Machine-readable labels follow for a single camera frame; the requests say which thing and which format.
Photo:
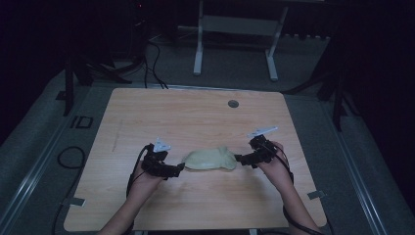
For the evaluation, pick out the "person's left hand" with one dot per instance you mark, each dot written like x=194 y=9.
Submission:
x=145 y=184

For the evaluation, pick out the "beige sock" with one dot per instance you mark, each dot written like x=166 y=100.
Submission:
x=202 y=161
x=226 y=156

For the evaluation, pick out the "white desk frame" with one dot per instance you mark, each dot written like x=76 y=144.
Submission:
x=238 y=26

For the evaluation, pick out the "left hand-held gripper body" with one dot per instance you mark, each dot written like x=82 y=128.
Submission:
x=156 y=163

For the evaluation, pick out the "metal floor rail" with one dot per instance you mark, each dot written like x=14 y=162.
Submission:
x=357 y=182
x=29 y=178

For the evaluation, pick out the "grey tape piece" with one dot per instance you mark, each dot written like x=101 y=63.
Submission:
x=77 y=202
x=316 y=195

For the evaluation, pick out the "person's right hand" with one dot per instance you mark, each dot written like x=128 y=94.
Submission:
x=277 y=171

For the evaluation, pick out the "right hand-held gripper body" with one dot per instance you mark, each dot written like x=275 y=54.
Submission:
x=261 y=150

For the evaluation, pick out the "black metal stand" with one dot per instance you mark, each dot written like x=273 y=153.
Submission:
x=68 y=88
x=337 y=98

